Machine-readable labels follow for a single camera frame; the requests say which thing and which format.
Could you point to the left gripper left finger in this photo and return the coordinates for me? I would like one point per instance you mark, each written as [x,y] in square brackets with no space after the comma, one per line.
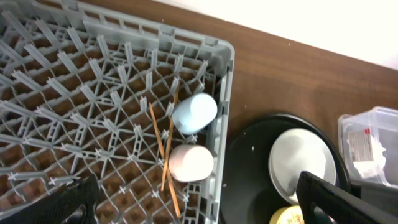
[73,203]

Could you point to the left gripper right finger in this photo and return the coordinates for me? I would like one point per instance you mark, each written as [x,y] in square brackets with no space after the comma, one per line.
[322,202]

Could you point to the yellow bowl with food scraps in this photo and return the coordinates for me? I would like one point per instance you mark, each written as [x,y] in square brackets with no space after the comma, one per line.
[288,215]

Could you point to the grey round plate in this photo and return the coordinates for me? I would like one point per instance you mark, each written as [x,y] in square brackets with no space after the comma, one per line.
[294,151]

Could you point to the wooden chopstick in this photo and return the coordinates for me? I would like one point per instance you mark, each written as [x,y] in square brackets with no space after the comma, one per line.
[162,153]
[168,145]

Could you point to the pink plastic cup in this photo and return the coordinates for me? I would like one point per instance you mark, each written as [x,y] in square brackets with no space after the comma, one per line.
[190,163]

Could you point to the blue plastic cup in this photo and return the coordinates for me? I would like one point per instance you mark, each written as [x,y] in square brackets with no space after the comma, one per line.
[194,113]

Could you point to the grey dishwasher rack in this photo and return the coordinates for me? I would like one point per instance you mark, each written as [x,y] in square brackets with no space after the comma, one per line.
[76,83]

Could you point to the black rectangular tray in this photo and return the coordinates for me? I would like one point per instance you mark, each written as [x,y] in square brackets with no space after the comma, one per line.
[380,196]

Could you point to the round black tray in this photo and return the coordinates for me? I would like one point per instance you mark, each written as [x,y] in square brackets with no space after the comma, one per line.
[248,195]

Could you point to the clear plastic bin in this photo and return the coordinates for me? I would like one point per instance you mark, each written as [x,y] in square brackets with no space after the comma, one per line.
[368,145]

